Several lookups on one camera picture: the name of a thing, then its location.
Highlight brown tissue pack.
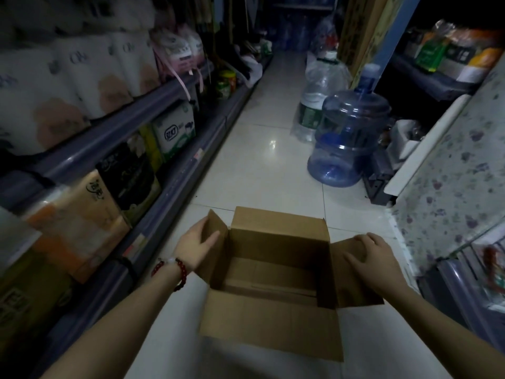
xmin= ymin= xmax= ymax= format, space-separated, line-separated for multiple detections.
xmin=0 ymin=254 xmax=75 ymax=353

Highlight grey shelf with goods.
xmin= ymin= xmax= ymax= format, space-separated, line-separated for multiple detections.
xmin=417 ymin=229 xmax=505 ymax=353

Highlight white toilet paper roll packs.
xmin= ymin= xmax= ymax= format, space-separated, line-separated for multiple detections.
xmin=0 ymin=0 xmax=160 ymax=156

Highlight clear bagged water jug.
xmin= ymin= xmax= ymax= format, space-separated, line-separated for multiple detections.
xmin=290 ymin=50 xmax=352 ymax=143

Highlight person's left hand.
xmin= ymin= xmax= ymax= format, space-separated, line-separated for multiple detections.
xmin=172 ymin=215 xmax=221 ymax=273

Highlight green and white tissue pack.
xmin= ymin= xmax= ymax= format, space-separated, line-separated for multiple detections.
xmin=152 ymin=100 xmax=197 ymax=162

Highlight blue empty water jug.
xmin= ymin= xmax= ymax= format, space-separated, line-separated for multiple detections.
xmin=307 ymin=64 xmax=392 ymax=188

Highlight red packaged item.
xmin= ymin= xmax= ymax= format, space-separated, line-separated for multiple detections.
xmin=482 ymin=244 xmax=505 ymax=294

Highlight green packet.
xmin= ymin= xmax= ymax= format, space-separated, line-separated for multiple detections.
xmin=414 ymin=37 xmax=449 ymax=73

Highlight stack of blue water jugs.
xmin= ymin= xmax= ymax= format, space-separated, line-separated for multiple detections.
xmin=271 ymin=0 xmax=341 ymax=52

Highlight black tissue pack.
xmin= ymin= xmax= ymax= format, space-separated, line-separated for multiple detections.
xmin=96 ymin=133 xmax=162 ymax=226

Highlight yellow lidded jar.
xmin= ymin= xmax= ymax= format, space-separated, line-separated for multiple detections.
xmin=216 ymin=69 xmax=238 ymax=100

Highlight person's right hand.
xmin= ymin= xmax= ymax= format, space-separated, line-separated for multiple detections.
xmin=342 ymin=232 xmax=409 ymax=299

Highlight orange and white tissue pack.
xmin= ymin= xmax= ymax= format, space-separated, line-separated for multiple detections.
xmin=437 ymin=28 xmax=505 ymax=85

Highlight brown cardboard box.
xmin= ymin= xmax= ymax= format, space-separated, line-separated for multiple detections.
xmin=198 ymin=206 xmax=384 ymax=363

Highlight pink tissue pack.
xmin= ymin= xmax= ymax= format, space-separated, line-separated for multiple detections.
xmin=151 ymin=24 xmax=206 ymax=83

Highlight tall brown cardboard carton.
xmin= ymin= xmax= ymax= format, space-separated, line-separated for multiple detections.
xmin=336 ymin=0 xmax=400 ymax=77

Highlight small white box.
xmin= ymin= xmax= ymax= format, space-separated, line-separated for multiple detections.
xmin=388 ymin=119 xmax=423 ymax=161

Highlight grey metal store shelf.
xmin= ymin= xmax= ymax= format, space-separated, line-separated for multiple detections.
xmin=0 ymin=55 xmax=274 ymax=379

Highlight red bead bracelet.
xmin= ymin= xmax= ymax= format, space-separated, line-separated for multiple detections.
xmin=151 ymin=257 xmax=188 ymax=293

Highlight person's left forearm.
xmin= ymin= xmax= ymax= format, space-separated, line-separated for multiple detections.
xmin=39 ymin=263 xmax=195 ymax=379

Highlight person's right forearm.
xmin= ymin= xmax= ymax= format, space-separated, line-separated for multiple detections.
xmin=380 ymin=283 xmax=505 ymax=379

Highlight yellow green tissue pack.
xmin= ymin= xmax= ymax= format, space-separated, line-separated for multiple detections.
xmin=138 ymin=124 xmax=165 ymax=175

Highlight floral patterned cloth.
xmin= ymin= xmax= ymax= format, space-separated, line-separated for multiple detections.
xmin=391 ymin=55 xmax=505 ymax=277

